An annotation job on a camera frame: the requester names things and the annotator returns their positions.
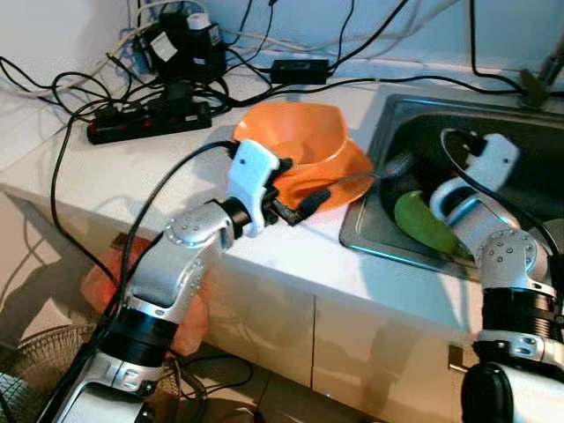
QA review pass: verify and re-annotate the metal spoon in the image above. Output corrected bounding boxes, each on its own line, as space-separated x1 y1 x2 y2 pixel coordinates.
322 152 417 188

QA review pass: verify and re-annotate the orange plastic bowl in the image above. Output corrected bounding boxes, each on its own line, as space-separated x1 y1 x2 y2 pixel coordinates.
233 100 350 170

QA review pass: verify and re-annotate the orange plastic plate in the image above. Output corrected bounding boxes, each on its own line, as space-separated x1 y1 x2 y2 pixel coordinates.
271 139 376 213

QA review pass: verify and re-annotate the green plate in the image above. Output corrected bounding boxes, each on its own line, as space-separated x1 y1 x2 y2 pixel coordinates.
393 189 474 262

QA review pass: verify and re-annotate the black power adapter brick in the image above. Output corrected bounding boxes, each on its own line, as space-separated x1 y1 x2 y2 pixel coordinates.
269 58 332 85

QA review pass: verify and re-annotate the stainless steel sink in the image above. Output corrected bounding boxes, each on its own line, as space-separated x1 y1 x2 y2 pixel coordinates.
338 93 564 276

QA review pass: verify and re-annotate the black plug adapter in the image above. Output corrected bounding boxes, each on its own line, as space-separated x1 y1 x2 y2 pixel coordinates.
162 80 197 112

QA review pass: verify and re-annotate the white cabinet front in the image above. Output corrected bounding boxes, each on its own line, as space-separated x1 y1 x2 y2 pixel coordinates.
0 189 484 423

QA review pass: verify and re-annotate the beige plate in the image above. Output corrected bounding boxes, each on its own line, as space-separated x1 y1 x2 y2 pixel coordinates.
539 219 564 258

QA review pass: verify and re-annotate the black power strip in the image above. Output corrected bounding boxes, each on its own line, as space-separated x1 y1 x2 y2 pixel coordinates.
85 95 213 145

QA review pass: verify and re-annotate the red plastic bag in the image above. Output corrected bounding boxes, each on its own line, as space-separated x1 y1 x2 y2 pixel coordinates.
80 236 210 356

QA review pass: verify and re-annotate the metal faucet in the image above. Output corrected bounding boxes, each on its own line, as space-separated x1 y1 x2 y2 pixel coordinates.
518 37 564 108

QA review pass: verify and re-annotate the white labelled power adapter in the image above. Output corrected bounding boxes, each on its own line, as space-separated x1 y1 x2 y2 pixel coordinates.
151 33 178 62

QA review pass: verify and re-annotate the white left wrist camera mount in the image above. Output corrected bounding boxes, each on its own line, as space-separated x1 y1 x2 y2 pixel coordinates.
226 138 285 238

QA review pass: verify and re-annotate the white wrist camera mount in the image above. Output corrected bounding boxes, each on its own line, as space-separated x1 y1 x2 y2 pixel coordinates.
226 138 285 238
428 133 522 221

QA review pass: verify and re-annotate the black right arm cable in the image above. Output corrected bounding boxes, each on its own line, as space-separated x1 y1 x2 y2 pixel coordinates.
438 127 564 305

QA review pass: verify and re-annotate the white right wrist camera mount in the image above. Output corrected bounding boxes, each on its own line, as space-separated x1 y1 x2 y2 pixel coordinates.
428 133 522 221

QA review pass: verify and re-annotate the long thin black cable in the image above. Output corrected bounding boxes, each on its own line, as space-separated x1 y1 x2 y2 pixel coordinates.
207 74 530 112

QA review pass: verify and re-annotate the thick black adapter cable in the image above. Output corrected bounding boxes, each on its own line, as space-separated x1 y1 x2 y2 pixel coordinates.
321 0 412 68

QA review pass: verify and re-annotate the metal cabinet handle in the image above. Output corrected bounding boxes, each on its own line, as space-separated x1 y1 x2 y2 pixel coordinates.
447 342 470 371

